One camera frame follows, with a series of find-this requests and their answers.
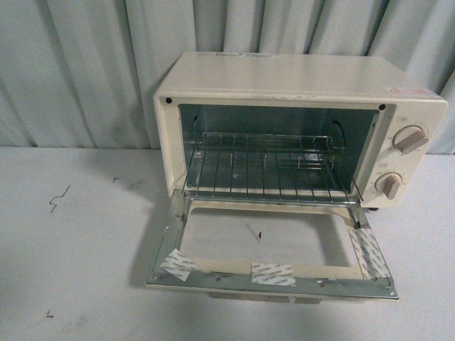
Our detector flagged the oven door with glass window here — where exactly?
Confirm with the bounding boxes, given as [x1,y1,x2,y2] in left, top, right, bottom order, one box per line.
[147,191,398,303]

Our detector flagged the cream Toshiba toaster oven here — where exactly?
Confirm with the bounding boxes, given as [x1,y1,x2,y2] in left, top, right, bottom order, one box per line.
[154,52,448,208]

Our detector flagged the lower beige oven knob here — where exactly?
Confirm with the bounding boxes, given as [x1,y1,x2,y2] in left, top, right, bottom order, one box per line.
[375,172,402,200]

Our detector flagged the beige oven knob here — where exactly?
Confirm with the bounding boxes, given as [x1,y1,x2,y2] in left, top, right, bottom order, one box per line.
[393,125,429,155]
[375,172,402,200]

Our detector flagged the upper beige oven knob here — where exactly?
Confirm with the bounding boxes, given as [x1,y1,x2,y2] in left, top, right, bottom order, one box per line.
[393,125,429,155]

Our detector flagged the left tape strip on door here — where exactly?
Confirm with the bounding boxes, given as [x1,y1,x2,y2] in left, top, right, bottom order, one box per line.
[160,249,198,282]

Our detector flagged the tape strip on door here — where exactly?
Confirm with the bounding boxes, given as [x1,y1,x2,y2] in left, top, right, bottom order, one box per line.
[349,228,390,280]
[251,262,296,286]
[160,249,198,282]

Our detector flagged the middle tape strip on door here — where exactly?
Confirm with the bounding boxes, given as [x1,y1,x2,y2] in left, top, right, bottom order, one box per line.
[251,262,296,286]

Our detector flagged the right tape strip on door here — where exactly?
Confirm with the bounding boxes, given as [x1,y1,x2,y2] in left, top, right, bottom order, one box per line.
[349,228,390,280]

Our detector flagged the grey curtain backdrop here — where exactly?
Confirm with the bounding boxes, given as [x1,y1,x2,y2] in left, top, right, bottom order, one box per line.
[1,1,454,148]

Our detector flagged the metal wire oven rack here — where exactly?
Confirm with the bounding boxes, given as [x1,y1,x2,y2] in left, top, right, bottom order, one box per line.
[183,131,362,205]

